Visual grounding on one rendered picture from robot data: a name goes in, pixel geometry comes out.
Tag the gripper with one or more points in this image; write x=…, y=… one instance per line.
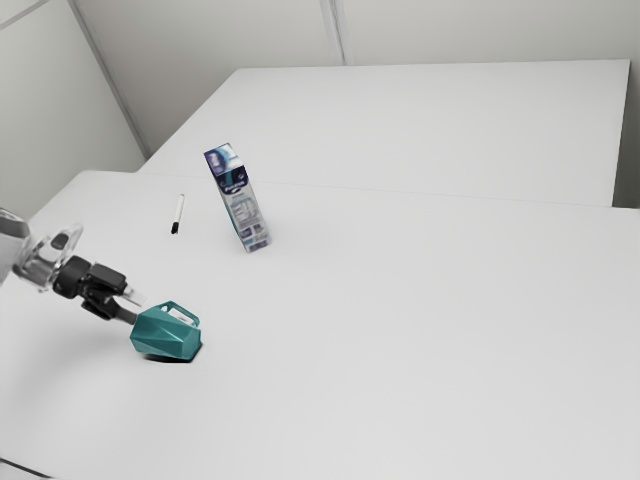
x=89, y=282

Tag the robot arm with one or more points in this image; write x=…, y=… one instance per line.
x=20, y=247

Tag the teal faceted mug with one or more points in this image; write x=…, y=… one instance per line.
x=167, y=332

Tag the white pen with black cap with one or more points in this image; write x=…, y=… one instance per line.
x=177, y=214

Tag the blue and white carton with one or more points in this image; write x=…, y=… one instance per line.
x=238, y=199

